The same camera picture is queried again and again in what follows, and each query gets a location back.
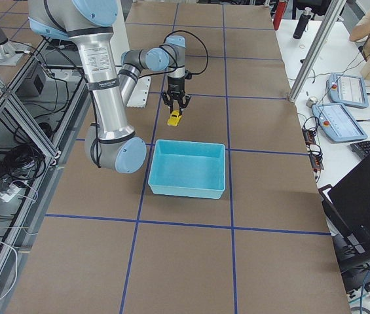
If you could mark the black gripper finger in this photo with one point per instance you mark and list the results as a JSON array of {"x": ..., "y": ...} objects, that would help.
[
  {"x": 169, "y": 103},
  {"x": 183, "y": 103}
]

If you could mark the yellow beetle toy car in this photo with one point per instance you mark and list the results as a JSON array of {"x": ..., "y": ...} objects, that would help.
[{"x": 174, "y": 119}]

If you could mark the light blue plastic bin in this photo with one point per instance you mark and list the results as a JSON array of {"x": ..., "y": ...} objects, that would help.
[{"x": 187, "y": 168}]

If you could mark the orange circuit board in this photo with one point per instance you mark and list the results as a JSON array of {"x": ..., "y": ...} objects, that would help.
[{"x": 314, "y": 150}]

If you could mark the small silver metal cylinder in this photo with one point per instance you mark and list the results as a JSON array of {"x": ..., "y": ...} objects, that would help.
[{"x": 312, "y": 100}]

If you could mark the black water bottle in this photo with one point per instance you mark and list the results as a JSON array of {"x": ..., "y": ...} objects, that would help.
[{"x": 302, "y": 23}]

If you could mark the lower teach pendant tablet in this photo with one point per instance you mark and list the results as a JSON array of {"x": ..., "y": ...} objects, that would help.
[{"x": 338, "y": 123}]

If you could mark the teach pendant tablet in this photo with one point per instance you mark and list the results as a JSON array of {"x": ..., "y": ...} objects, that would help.
[
  {"x": 338, "y": 123},
  {"x": 347, "y": 89}
]

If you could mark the upper teach pendant tablet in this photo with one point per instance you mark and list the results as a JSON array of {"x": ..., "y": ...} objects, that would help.
[{"x": 347, "y": 89}]

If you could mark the white power strip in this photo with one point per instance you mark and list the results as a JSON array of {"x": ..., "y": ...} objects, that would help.
[{"x": 13, "y": 189}]

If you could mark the black laptop computer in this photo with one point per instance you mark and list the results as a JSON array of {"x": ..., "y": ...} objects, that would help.
[{"x": 349, "y": 210}]

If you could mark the white pedestal column base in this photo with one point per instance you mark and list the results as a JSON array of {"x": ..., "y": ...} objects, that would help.
[{"x": 140, "y": 93}]

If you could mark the aluminium side frame rail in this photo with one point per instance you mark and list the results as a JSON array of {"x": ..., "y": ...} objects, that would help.
[{"x": 43, "y": 102}]

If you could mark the aluminium frame post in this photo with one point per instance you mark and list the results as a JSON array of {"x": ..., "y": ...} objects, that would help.
[{"x": 331, "y": 16}]

